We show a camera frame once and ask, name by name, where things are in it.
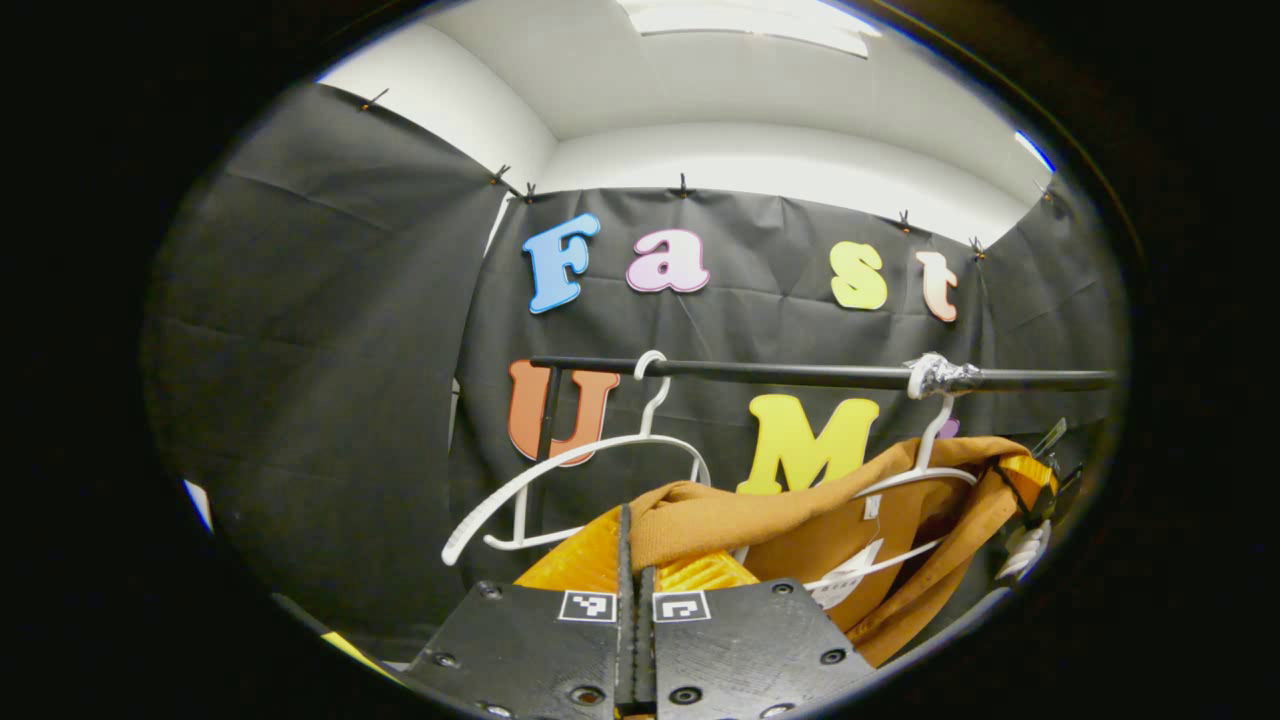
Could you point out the brown jacket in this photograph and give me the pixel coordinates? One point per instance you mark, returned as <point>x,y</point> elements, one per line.
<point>800,520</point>

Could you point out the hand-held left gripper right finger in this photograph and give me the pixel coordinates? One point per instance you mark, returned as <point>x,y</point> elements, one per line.
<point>750,650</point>

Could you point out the silver tape wad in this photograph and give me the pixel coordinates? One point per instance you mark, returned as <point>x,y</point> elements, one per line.
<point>945,375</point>

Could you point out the black rack post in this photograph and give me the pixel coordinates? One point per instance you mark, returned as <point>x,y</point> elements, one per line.
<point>548,400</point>

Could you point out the white plastic hanger with tape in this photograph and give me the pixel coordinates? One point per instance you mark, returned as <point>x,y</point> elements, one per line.
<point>931,440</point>

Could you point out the black backdrop cloth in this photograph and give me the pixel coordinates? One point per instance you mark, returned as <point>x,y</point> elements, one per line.
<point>350,350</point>

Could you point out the ceiling light panel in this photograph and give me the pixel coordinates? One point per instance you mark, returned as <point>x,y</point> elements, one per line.
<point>750,20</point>

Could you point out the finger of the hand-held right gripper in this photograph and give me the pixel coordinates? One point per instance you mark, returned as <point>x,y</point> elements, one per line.
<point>1030,480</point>

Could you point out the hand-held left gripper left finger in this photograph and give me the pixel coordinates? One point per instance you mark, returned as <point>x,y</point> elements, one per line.
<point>530,650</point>

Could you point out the black clothes rail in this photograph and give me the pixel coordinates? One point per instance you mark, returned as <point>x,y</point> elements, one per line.
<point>780,372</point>

